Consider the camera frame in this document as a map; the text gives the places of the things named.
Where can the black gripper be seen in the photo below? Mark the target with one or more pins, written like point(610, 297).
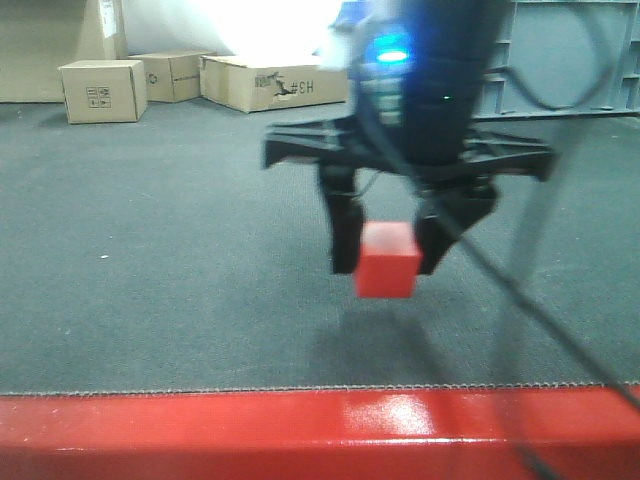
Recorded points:
point(419, 68)

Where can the red magnetic cube block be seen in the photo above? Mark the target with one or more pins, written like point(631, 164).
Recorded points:
point(389, 261)

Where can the large cardboard box H3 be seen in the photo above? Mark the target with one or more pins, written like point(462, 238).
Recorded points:
point(250, 84)

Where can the black woven table mat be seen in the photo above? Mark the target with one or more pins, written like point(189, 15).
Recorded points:
point(160, 256)

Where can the middle cardboard box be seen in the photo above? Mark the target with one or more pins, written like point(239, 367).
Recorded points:
point(172, 76)

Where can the small cardboard box left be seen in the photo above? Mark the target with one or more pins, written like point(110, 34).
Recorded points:
point(104, 91)

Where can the tall cardboard sheet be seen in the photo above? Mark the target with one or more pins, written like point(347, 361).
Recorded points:
point(38, 37)

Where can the grey metal shelf frame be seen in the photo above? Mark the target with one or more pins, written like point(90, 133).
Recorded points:
point(576, 57)

